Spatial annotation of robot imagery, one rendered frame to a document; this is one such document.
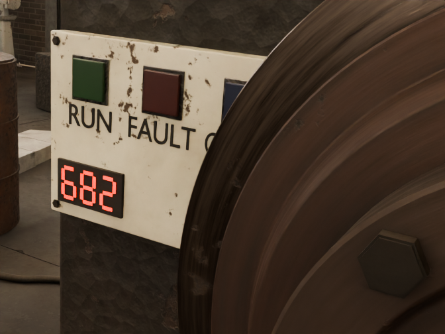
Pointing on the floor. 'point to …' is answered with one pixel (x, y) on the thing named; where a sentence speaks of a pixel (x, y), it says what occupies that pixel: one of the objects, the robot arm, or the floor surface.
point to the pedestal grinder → (6, 46)
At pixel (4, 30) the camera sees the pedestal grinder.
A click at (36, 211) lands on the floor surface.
